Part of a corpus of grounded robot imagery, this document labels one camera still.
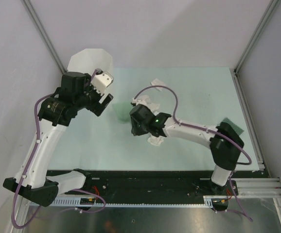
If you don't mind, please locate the crumpled paper scrap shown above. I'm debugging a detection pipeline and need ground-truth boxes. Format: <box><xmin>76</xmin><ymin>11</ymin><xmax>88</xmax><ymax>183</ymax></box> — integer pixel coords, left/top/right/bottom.
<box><xmin>139</xmin><ymin>95</ymin><xmax>151</xmax><ymax>103</ymax></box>
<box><xmin>148</xmin><ymin>103</ymin><xmax>160</xmax><ymax>113</ymax></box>
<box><xmin>150</xmin><ymin>79</ymin><xmax>166</xmax><ymax>92</ymax></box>

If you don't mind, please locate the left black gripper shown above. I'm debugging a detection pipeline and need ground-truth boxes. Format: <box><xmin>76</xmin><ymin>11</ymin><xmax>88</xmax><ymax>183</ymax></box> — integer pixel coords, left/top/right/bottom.
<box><xmin>74</xmin><ymin>73</ymin><xmax>113</xmax><ymax>116</ymax></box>

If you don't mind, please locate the white faceted waste bin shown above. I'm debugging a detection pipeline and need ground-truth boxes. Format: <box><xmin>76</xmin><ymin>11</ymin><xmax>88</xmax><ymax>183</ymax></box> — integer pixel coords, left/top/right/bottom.
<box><xmin>67</xmin><ymin>49</ymin><xmax>114</xmax><ymax>75</ymax></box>

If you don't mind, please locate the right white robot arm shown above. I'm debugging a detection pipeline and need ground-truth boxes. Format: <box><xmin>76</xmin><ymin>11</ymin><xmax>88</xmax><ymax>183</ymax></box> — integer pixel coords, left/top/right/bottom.
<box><xmin>129</xmin><ymin>104</ymin><xmax>244</xmax><ymax>195</ymax></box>

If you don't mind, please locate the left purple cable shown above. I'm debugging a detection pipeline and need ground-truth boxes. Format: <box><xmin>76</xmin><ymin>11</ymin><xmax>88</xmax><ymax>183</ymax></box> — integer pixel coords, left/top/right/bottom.
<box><xmin>11</xmin><ymin>69</ymin><xmax>107</xmax><ymax>229</ymax></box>

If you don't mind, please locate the large bottom paper scrap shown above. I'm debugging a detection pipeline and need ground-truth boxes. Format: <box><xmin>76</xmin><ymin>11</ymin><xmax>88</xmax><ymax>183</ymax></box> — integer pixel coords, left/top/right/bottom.
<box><xmin>147</xmin><ymin>136</ymin><xmax>164</xmax><ymax>146</ymax></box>

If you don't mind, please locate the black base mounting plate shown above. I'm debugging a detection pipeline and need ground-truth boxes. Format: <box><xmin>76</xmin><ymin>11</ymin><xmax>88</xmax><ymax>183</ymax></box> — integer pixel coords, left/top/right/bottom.
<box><xmin>35</xmin><ymin>170</ymin><xmax>269</xmax><ymax>206</ymax></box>

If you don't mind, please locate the grey slotted cable duct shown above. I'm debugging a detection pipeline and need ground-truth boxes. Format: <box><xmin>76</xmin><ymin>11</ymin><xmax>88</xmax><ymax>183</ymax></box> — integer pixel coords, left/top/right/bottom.
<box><xmin>27</xmin><ymin>195</ymin><xmax>231</xmax><ymax>210</ymax></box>

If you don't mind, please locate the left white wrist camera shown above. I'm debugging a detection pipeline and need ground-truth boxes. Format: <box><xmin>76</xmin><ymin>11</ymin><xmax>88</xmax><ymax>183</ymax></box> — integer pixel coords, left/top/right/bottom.
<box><xmin>91</xmin><ymin>72</ymin><xmax>114</xmax><ymax>95</ymax></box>

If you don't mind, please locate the green plastic dustpan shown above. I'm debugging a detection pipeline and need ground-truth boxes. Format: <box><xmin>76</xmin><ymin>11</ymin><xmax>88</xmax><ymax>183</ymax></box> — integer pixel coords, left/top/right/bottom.
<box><xmin>112</xmin><ymin>102</ymin><xmax>133</xmax><ymax>124</ymax></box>

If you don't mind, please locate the aluminium frame post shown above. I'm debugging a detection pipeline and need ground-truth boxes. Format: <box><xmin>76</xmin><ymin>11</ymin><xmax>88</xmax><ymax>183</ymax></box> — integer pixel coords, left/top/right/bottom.
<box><xmin>233</xmin><ymin>0</ymin><xmax>281</xmax><ymax>74</ymax></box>
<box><xmin>20</xmin><ymin>0</ymin><xmax>66</xmax><ymax>74</ymax></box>

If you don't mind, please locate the left aluminium frame post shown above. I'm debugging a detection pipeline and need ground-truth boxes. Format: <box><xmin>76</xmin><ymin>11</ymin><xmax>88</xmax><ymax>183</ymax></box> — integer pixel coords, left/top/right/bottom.
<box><xmin>20</xmin><ymin>0</ymin><xmax>66</xmax><ymax>74</ymax></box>

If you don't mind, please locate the green hand brush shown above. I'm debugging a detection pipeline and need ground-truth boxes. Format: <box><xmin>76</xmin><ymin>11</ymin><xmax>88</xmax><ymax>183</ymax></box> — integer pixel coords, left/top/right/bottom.
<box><xmin>221</xmin><ymin>117</ymin><xmax>244</xmax><ymax>136</ymax></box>

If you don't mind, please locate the right aluminium frame post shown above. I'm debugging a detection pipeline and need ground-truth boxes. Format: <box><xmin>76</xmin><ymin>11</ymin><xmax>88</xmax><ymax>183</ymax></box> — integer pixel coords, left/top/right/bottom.
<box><xmin>233</xmin><ymin>0</ymin><xmax>281</xmax><ymax>74</ymax></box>

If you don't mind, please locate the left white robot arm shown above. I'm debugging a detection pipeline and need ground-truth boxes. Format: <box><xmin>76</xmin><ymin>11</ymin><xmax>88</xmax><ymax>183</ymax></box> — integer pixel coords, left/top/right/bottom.
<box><xmin>3</xmin><ymin>71</ymin><xmax>113</xmax><ymax>207</ymax></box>

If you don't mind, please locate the top crumpled paper scrap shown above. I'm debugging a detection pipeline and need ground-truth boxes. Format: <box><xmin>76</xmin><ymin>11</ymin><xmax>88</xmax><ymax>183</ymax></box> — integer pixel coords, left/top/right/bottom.
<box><xmin>150</xmin><ymin>79</ymin><xmax>166</xmax><ymax>92</ymax></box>

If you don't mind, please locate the right aluminium side rail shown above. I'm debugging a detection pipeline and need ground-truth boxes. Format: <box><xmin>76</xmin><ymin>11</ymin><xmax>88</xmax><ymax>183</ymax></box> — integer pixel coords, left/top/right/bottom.
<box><xmin>230</xmin><ymin>69</ymin><xmax>281</xmax><ymax>199</ymax></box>

